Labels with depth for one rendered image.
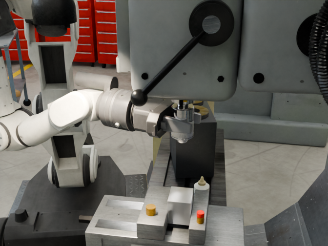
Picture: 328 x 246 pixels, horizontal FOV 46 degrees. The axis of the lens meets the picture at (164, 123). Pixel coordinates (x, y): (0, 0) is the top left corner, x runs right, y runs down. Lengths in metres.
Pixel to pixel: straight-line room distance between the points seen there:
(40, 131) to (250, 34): 0.56
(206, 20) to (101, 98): 0.33
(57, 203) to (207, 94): 1.19
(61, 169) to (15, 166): 1.67
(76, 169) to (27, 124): 0.68
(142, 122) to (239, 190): 2.11
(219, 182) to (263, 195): 1.66
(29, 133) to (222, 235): 0.51
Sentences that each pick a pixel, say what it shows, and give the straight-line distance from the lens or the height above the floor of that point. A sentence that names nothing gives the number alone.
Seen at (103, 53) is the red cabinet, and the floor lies 0.24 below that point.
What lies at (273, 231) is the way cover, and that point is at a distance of 1.10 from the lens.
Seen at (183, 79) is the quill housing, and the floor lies 1.36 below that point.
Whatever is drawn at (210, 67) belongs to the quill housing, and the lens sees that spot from 0.67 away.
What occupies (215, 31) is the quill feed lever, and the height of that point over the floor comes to 1.45.
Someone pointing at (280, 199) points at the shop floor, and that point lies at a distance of 2.83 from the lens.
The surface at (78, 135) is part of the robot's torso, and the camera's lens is 1.51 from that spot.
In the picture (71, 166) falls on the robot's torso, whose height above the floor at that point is 0.75.
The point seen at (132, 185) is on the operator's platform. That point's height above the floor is 0.40.
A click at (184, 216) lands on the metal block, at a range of 0.88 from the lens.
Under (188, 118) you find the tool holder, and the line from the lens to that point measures 0.79.
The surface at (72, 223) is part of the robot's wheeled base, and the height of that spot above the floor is 0.59.
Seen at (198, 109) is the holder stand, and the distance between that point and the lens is 1.19.
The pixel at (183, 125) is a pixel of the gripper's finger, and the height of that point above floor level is 1.24.
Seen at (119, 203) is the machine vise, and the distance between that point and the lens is 0.99.
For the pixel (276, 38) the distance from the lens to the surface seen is 0.64.
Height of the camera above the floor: 1.56
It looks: 24 degrees down
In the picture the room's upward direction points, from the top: straight up
